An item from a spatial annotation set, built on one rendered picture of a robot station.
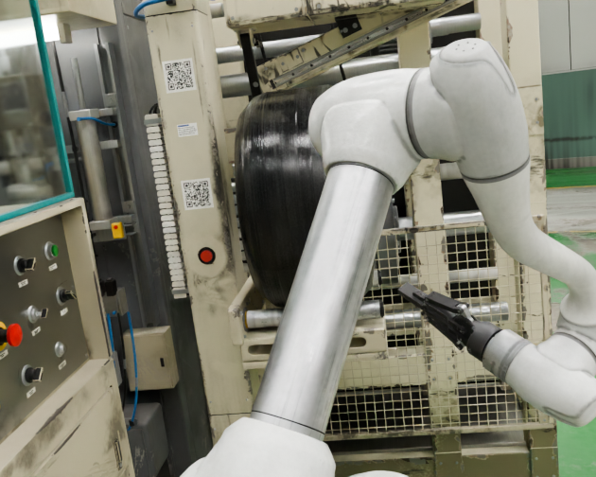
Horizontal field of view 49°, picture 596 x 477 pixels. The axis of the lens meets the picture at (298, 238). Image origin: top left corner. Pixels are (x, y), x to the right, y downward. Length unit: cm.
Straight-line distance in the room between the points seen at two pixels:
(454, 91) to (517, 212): 22
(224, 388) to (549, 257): 99
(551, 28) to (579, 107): 122
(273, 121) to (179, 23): 34
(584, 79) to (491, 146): 969
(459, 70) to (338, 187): 22
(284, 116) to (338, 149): 57
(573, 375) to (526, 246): 29
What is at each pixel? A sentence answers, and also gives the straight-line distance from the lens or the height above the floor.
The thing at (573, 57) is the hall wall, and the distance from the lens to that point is 1069.
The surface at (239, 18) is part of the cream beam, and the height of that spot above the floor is 166.
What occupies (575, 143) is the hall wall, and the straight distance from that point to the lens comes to 1067.
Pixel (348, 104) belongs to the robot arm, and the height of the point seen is 140.
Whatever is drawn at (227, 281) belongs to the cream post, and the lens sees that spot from 170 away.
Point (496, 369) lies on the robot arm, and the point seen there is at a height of 88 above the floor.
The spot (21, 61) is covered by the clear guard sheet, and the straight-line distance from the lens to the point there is 143.
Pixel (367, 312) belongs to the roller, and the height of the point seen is 90.
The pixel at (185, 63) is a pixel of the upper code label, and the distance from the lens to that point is 165.
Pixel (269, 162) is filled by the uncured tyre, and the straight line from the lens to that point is 145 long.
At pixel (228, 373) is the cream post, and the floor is 74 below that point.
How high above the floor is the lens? 141
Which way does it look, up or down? 11 degrees down
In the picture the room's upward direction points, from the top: 7 degrees counter-clockwise
